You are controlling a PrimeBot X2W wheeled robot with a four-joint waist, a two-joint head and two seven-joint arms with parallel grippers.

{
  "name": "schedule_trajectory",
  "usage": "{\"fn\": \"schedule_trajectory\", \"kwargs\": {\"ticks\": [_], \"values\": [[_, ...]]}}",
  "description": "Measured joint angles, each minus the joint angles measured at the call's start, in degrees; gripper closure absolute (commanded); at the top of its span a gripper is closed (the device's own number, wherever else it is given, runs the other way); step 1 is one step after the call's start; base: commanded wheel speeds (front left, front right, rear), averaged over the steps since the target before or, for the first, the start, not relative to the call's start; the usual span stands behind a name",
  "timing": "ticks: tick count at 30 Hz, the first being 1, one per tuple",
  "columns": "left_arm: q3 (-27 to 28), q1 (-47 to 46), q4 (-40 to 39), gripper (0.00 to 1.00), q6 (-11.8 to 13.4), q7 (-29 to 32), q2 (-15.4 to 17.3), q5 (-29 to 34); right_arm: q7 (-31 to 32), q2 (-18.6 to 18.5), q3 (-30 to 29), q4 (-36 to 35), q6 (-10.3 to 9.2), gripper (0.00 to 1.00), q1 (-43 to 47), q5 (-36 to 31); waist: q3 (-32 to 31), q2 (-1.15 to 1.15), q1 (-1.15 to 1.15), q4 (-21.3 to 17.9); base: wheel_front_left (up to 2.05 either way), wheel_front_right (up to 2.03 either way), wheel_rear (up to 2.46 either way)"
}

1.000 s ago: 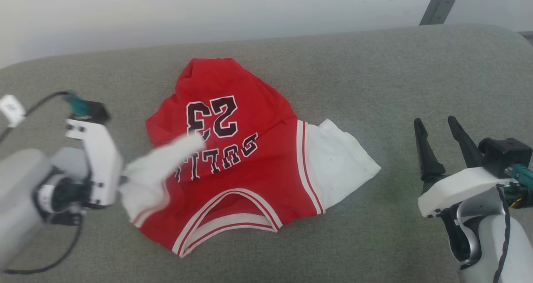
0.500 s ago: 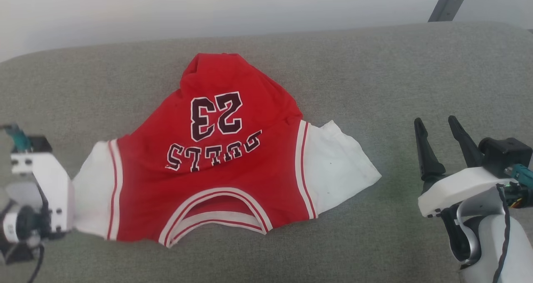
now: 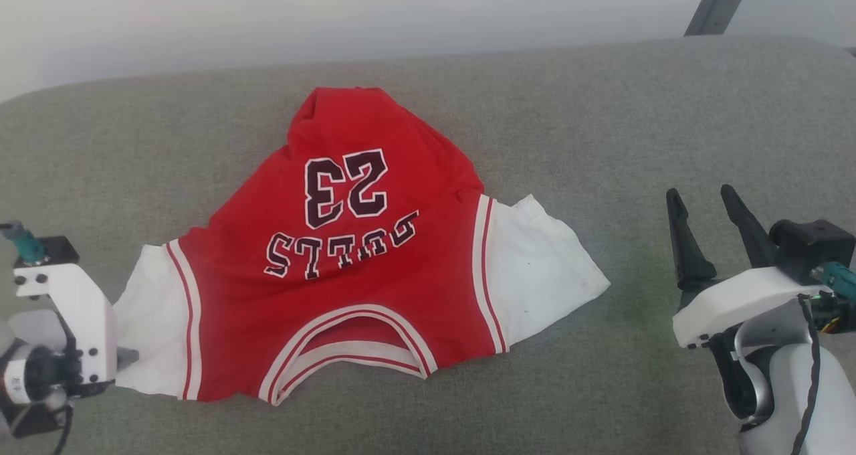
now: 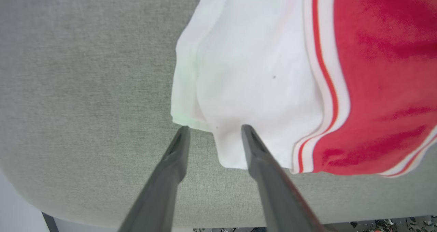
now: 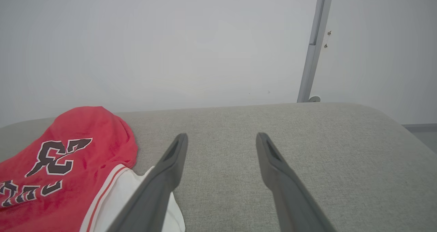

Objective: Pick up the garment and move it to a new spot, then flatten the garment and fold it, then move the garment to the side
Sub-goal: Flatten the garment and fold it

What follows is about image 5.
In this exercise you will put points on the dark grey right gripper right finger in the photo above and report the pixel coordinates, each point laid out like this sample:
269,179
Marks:
286,191

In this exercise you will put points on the grey metal wall post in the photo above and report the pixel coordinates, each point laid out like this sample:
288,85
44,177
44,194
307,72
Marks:
314,44

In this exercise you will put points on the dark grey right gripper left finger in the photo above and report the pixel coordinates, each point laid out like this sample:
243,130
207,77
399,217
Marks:
160,180

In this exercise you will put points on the grey fabric sofa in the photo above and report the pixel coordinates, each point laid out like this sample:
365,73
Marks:
225,177

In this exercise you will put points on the round white post foot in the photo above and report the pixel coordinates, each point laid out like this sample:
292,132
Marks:
314,98

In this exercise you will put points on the red and white sports jersey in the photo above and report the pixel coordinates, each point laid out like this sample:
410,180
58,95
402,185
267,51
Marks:
85,129

